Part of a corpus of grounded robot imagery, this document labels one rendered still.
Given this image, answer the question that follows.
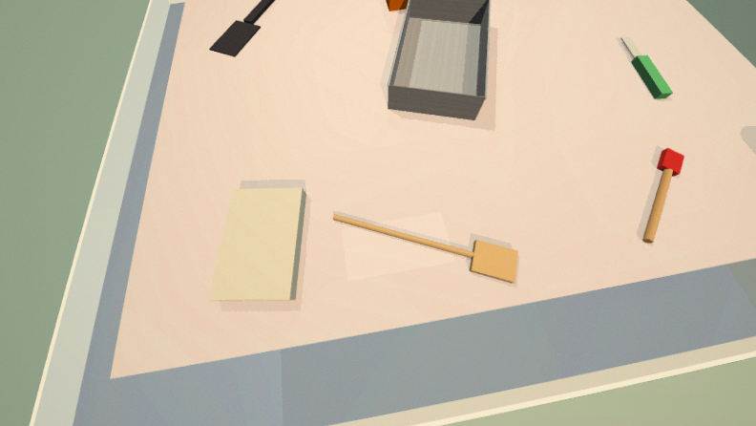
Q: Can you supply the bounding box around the orange spatula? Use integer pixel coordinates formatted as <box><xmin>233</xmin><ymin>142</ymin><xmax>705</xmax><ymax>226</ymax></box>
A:
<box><xmin>333</xmin><ymin>214</ymin><xmax>518</xmax><ymax>284</ymax></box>

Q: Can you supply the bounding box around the grey roasting tin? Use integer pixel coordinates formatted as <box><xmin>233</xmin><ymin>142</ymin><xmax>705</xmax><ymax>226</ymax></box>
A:
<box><xmin>388</xmin><ymin>0</ymin><xmax>492</xmax><ymax>120</ymax></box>

